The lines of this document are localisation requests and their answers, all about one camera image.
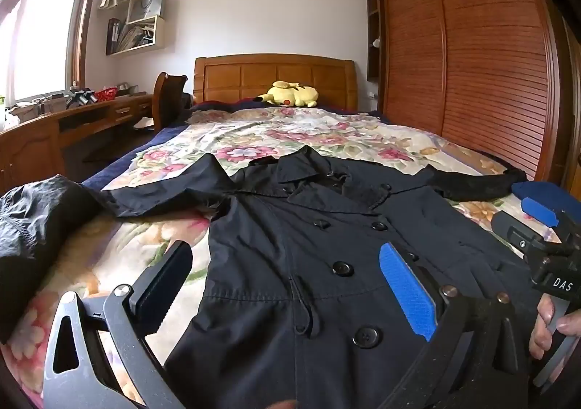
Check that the wooden slatted wardrobe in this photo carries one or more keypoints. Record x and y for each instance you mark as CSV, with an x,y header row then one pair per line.
x,y
472,64

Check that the white wall shelf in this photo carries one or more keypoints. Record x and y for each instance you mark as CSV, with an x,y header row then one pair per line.
x,y
159,32

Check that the red basket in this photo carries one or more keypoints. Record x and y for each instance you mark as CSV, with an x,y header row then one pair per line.
x,y
105,94

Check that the wooden desk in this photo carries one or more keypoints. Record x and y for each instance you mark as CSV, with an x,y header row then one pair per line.
x,y
31,141

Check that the black grippers on stand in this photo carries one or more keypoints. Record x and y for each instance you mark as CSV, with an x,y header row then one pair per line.
x,y
81,96

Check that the wooden bed headboard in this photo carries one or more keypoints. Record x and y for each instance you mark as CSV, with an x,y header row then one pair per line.
x,y
245,77

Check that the person's right hand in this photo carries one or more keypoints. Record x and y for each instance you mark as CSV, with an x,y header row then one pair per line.
x,y
539,336

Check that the window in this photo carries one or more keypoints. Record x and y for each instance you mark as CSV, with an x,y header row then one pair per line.
x,y
41,36

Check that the black crinkled jacket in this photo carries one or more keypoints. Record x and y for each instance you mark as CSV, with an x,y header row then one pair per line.
x,y
36,227

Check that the yellow plush toy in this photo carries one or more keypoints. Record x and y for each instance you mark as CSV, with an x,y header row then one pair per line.
x,y
290,95

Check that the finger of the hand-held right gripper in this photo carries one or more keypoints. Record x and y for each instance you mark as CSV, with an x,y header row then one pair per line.
x,y
517,234
540,211

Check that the floral blanket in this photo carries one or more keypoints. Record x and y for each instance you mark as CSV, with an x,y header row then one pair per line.
x,y
317,132

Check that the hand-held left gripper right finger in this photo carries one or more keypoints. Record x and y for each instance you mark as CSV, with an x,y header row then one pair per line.
x,y
406,286

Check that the narrow wooden side shelf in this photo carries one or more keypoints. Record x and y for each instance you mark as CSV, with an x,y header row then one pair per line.
x,y
373,18

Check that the black button coat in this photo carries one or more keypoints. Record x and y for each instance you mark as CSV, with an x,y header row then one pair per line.
x,y
281,245

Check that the wooden chair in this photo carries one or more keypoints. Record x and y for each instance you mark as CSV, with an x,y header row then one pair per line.
x,y
165,95

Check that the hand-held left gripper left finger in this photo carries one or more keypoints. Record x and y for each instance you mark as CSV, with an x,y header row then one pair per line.
x,y
159,286

